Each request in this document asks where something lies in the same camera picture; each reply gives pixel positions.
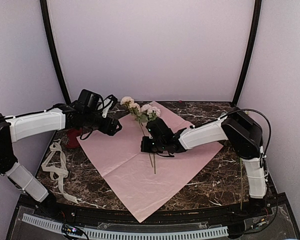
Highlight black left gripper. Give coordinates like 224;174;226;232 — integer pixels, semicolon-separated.
83;110;122;136

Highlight white fake flower stem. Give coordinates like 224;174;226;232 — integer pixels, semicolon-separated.
120;96;155;168

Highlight pink fake flower stem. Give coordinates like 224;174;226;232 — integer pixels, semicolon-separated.
140;103;161;174

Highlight purple and pink wrapping paper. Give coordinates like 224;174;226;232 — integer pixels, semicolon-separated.
78;109;223;223

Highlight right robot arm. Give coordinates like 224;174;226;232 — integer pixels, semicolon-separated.
140;107;269;217

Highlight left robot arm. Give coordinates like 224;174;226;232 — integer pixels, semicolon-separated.
0;98;122;218

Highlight green fake leaf stem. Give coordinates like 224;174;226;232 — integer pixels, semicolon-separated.
237;157;244;212

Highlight grey cable duct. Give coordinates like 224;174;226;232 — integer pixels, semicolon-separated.
21;213;229;240

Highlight black front rail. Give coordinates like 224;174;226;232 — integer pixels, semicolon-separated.
18;193;288;226

